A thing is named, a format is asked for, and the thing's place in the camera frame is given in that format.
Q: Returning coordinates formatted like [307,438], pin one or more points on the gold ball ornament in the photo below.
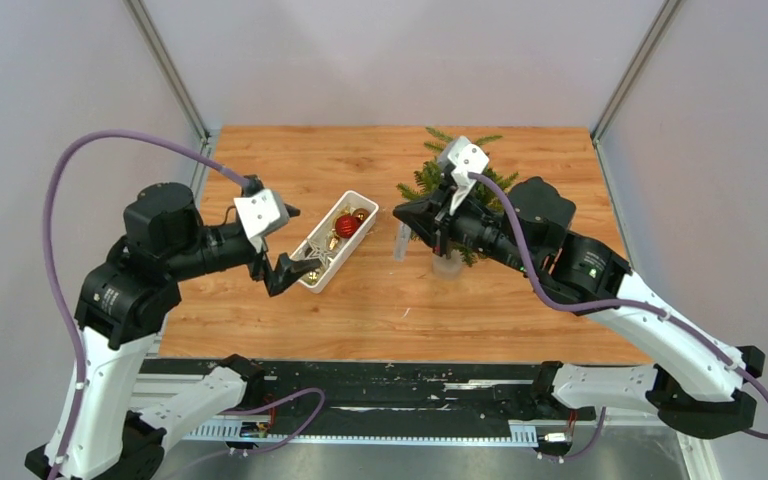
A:
[312,277]

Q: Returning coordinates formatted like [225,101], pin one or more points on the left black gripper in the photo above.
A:
[285,273]

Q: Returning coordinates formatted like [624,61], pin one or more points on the right aluminium frame post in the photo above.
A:
[639,60]

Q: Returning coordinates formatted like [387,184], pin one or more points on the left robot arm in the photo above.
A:
[122,307]

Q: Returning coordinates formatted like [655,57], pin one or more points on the silver star ornament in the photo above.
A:
[315,249]

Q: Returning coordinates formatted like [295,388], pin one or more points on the white ornament tray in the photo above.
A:
[342,248]

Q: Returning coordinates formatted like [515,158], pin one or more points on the left aluminium frame post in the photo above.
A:
[156,45]

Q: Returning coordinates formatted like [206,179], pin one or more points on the aluminium frame post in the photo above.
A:
[156,45]
[639,60]

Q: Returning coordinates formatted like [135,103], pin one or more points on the small green christmas tree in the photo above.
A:
[427,179]

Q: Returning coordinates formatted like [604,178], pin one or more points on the white slotted cable duct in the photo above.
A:
[237,433]

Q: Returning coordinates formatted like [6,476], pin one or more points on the clear battery box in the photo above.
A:
[402,241]

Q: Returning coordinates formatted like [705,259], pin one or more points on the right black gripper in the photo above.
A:
[424,214]

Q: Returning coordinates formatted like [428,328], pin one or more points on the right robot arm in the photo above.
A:
[693,383]

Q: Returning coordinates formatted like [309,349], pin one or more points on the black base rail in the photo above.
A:
[393,397]

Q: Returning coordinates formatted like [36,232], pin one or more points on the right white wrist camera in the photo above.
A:
[458,160]

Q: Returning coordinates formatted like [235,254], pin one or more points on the bronze ball ornament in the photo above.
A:
[361,214]

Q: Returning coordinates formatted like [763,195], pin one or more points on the red glitter ball ornament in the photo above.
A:
[346,225]

